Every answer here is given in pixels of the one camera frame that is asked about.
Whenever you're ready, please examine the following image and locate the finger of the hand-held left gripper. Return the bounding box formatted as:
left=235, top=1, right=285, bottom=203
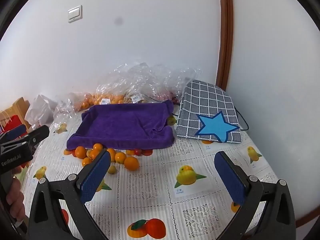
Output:
left=3, top=124, right=27, bottom=139
left=24, top=125, right=50, bottom=153

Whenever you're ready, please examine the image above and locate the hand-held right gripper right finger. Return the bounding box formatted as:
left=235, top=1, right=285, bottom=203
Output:
left=214, top=151, right=297, bottom=240

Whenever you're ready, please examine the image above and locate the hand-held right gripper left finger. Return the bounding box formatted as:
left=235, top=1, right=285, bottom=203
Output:
left=28, top=150, right=112, bottom=240

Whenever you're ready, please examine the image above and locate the pile of oranges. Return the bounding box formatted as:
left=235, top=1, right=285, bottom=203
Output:
left=74, top=143, right=140, bottom=172

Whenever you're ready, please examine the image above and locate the purple towel covered tray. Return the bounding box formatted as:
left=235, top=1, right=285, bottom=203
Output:
left=66, top=100, right=175, bottom=150

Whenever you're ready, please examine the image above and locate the person's left hand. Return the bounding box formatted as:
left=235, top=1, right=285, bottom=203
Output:
left=5, top=177, right=26, bottom=223

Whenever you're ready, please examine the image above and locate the red paper bag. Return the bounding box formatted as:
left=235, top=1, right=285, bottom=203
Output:
left=0, top=115, right=26, bottom=133

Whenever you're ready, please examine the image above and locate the white plastic bag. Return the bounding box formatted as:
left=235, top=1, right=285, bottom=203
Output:
left=24, top=94, right=58, bottom=126

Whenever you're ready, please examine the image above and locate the brown cardboard box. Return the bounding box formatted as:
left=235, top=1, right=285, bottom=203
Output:
left=4, top=97, right=31, bottom=120

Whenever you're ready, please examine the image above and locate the small clear plastic bag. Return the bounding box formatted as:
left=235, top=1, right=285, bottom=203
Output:
left=53, top=99, right=76, bottom=124

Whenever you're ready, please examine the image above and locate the clear bag of oranges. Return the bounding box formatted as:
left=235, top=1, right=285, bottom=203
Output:
left=72, top=64, right=130, bottom=112

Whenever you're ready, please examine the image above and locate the grey checked cushion blue star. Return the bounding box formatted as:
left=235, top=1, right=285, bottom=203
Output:
left=175, top=80, right=242, bottom=143

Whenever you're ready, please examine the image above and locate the clear bag of brown longans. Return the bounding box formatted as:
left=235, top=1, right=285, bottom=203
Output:
left=125, top=62, right=161, bottom=104

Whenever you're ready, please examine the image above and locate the black cable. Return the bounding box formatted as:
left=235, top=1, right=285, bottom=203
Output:
left=234, top=107, right=251, bottom=132

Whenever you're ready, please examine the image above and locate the white light switch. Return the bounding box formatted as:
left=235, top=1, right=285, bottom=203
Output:
left=68, top=5, right=83, bottom=24

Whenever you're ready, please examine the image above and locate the brown wooden door frame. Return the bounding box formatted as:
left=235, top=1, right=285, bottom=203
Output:
left=216, top=0, right=234, bottom=91

